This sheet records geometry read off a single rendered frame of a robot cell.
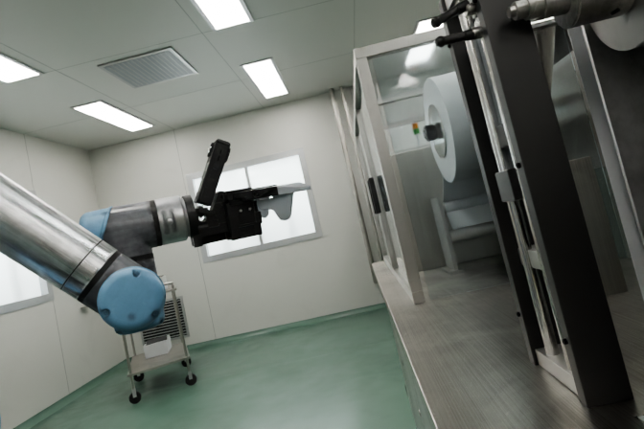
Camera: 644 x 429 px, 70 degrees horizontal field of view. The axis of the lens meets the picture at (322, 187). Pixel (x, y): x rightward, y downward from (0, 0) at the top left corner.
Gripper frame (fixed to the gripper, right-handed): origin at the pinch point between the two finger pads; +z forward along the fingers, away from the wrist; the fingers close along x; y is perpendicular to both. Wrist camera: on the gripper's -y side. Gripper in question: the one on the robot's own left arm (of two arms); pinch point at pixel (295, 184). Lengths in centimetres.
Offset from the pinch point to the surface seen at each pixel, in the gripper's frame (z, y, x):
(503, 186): 15.9, 4.1, 33.3
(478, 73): 18.0, -11.3, 29.8
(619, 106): 28, -3, 42
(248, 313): 86, 164, -489
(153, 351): -30, 150, -404
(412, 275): 35, 29, -22
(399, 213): 35.8, 13.0, -24.1
